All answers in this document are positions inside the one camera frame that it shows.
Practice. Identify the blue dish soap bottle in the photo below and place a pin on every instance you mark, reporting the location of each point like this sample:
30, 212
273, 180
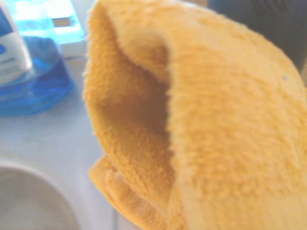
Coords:
43, 83

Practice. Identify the stainless steel double sink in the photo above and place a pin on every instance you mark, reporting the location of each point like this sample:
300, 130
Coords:
48, 143

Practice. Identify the yellow terry cloth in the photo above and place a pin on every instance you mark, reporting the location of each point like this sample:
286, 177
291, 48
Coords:
216, 119

